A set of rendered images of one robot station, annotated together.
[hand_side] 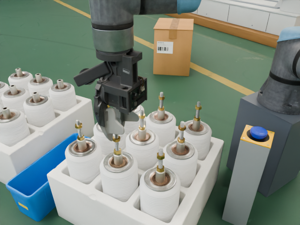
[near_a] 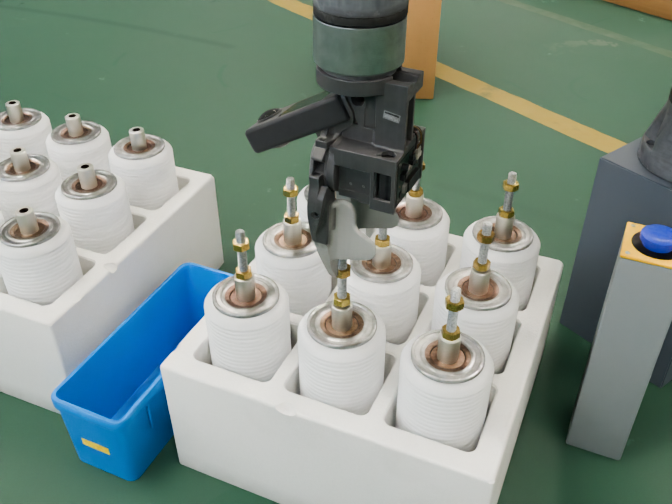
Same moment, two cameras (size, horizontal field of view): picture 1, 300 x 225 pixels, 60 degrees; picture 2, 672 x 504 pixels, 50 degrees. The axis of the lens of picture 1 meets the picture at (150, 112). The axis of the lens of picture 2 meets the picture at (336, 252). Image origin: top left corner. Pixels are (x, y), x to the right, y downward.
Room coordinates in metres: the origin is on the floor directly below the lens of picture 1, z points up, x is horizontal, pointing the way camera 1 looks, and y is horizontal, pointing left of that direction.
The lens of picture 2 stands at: (-0.09, 0.14, 0.78)
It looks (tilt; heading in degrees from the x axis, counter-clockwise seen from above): 37 degrees down; 355
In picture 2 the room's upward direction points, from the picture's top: straight up
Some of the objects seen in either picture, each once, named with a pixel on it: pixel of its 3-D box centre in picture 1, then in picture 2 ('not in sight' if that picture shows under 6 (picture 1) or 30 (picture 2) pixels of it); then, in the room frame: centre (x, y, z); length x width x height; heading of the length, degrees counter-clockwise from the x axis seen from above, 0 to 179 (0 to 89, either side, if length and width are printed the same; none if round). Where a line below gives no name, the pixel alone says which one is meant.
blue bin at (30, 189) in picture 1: (58, 173); (162, 364); (0.64, 0.31, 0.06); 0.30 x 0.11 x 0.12; 151
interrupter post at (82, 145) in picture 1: (81, 143); (245, 286); (0.55, 0.18, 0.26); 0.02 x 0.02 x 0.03
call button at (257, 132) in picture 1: (258, 133); (658, 240); (0.52, -0.27, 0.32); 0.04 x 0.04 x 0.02
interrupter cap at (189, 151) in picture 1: (180, 150); (478, 288); (0.53, -0.08, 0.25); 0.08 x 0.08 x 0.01
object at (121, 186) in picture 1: (120, 187); (341, 383); (0.49, 0.08, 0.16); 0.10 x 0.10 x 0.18
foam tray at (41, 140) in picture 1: (25, 128); (49, 257); (0.86, 0.51, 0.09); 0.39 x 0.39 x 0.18; 62
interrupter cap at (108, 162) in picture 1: (118, 161); (341, 324); (0.49, 0.08, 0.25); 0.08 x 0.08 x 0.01
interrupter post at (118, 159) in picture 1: (118, 158); (341, 315); (0.49, 0.08, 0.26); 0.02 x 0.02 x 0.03
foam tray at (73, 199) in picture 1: (143, 177); (376, 359); (0.59, 0.02, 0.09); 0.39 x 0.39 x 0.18; 61
